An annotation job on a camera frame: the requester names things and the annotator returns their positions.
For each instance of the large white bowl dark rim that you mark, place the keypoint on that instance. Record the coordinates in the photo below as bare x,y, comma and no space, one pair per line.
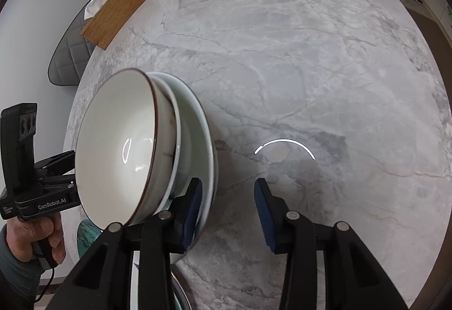
116,140

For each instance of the white deep plate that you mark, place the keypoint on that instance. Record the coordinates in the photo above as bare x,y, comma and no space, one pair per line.
201,140

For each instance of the wooden tissue box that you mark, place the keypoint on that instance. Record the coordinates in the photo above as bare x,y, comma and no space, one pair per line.
113,13

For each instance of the teal floral plate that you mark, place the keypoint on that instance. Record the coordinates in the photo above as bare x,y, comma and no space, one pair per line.
86,236

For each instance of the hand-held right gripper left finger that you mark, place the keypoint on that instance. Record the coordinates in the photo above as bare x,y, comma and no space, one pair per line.
192,211

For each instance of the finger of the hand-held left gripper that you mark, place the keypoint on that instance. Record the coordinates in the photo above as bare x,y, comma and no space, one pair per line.
58,181
53,160

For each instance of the person's left hand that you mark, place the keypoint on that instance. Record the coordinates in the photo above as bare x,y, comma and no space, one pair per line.
24,239

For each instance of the person's left forearm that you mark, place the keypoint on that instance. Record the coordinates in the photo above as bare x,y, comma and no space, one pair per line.
17,281

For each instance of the medium white bowl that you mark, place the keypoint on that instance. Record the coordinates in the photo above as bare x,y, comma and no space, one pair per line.
179,133

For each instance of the white tissue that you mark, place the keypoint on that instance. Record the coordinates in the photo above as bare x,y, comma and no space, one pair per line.
99,1

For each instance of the grey quilted chair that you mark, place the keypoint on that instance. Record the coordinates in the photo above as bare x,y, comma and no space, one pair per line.
67,56

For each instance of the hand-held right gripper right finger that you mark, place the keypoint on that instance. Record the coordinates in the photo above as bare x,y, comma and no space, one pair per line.
263,211

